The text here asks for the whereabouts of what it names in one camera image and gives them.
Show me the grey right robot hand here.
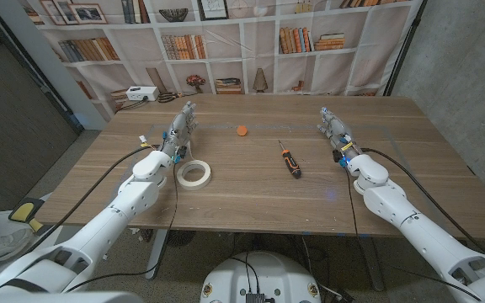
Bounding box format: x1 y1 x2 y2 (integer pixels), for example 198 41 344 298
317 106 361 167

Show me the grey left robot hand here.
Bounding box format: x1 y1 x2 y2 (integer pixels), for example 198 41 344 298
159 100 200 164

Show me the cream masking tape roll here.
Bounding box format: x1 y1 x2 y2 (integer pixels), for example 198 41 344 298
176 159 212 191

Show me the black orange screwdriver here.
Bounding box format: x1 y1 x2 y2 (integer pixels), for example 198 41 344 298
278 139 302 180

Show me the white power strip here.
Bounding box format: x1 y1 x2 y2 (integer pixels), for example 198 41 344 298
125 86 160 102

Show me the printed bookshelf backdrop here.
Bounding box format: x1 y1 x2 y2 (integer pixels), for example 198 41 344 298
17 0 424 124

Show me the black ribbed round object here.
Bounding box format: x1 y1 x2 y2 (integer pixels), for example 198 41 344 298
165 230 197 248

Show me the black backdrop stand pole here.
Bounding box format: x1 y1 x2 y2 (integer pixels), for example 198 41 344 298
383 0 429 97

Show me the grey table leg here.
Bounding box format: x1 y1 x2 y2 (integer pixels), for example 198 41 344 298
358 235 386 292
144 229 170 281

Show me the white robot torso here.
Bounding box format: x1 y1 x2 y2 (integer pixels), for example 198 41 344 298
200 251 322 303

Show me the yellow black tool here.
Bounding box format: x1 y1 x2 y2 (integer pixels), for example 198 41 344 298
8 197 45 232

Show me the black coiled cable bundle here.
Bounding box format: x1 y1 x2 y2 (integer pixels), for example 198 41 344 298
157 91 184 104

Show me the black power strip cord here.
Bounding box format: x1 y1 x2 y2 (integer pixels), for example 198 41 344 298
118 97 150 112

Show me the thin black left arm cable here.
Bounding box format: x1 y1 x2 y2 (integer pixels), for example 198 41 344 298
63 162 180 294

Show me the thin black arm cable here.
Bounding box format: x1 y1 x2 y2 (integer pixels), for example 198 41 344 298
343 167 483 302
63 162 180 294

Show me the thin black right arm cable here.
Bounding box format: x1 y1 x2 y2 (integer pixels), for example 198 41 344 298
343 167 483 302

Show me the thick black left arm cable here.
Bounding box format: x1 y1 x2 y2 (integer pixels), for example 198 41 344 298
23 145 155 253

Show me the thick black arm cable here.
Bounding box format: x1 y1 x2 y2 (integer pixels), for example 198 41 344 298
23 145 155 253
360 146 485 256

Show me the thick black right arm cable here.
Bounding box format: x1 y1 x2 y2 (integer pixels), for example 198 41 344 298
360 146 485 256

